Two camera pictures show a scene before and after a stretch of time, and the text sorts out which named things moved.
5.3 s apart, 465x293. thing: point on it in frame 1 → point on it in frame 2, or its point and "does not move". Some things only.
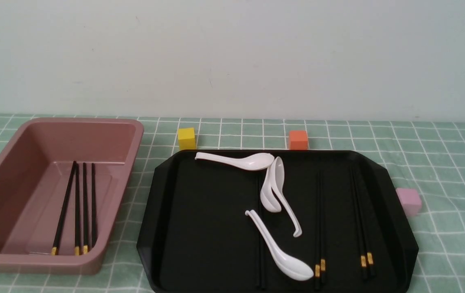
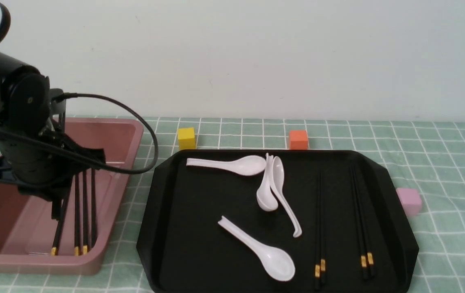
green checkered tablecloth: (450, 163) does not move
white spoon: (277, 175) does not move
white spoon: (292, 268) → (277, 264)
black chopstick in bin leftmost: (55, 243) does not move
